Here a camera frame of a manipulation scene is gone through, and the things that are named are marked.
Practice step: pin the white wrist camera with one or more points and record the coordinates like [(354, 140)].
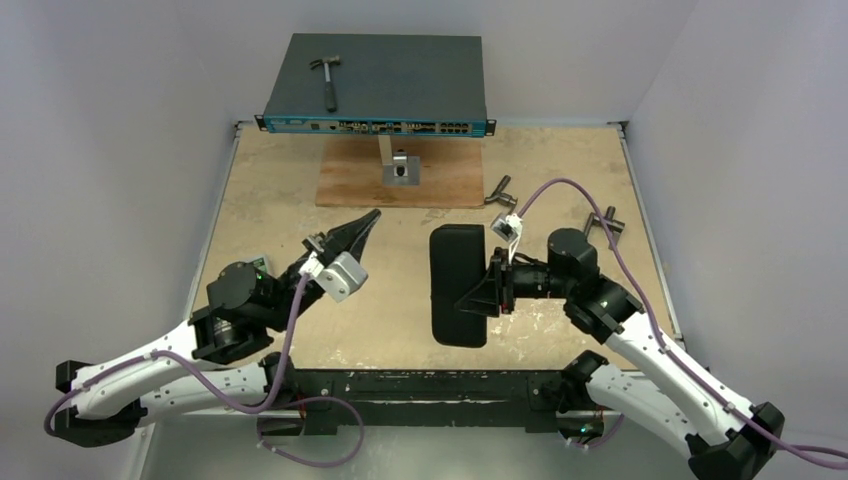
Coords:
[(509, 227), (340, 279)]

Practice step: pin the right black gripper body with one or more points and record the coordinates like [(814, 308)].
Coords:
[(497, 282)]

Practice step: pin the brown wooden board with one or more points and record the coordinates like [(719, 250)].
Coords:
[(451, 174)]

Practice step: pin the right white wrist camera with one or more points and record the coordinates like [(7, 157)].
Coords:
[(509, 227)]

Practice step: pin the black zip tool case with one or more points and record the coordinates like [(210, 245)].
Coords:
[(457, 264)]

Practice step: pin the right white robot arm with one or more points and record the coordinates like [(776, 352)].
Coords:
[(721, 434)]

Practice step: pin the aluminium table frame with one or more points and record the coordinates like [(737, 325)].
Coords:
[(265, 204)]

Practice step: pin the green clear plastic box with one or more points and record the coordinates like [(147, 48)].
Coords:
[(260, 262)]

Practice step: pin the grey metal stand bracket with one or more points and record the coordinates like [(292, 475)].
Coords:
[(399, 168)]

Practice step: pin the steel claw hammer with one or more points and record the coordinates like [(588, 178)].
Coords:
[(326, 64)]

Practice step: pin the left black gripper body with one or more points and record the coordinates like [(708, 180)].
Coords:
[(320, 243)]

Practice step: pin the blue rack network switch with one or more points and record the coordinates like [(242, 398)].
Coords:
[(399, 85)]

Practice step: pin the large dark metal handle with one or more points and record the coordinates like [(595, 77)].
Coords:
[(615, 226)]

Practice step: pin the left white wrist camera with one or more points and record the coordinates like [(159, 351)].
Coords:
[(340, 279)]

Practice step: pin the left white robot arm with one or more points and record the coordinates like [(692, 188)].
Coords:
[(233, 351)]

